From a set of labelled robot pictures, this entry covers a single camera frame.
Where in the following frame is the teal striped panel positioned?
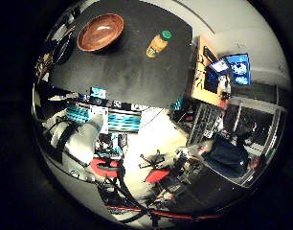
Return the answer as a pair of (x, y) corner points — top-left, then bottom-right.
(66, 104), (142, 132)

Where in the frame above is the metal wire rack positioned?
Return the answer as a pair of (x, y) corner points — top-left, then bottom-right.
(187, 103), (225, 148)

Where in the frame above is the red stool seat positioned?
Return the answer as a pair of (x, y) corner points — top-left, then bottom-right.
(145, 168), (170, 184)

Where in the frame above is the red round cushion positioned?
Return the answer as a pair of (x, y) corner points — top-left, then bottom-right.
(89, 157), (122, 178)

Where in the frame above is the brown wooden bowl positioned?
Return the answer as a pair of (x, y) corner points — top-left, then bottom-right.
(77, 12), (125, 53)

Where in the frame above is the orange juice bottle green cap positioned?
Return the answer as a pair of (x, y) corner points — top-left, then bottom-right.
(146, 30), (173, 59)

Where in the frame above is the wooden desk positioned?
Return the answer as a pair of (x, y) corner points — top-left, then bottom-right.
(191, 35), (230, 108)

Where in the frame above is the black office chair base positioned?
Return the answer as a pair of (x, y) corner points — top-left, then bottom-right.
(139, 149), (169, 171)

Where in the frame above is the person in dark clothes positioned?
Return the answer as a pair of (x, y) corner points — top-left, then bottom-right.
(201, 127), (261, 180)

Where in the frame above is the blue computer monitor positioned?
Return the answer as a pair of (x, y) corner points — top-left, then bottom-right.
(211, 53), (252, 86)

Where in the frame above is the red cable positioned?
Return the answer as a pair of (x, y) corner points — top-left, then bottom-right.
(105, 204), (224, 220)

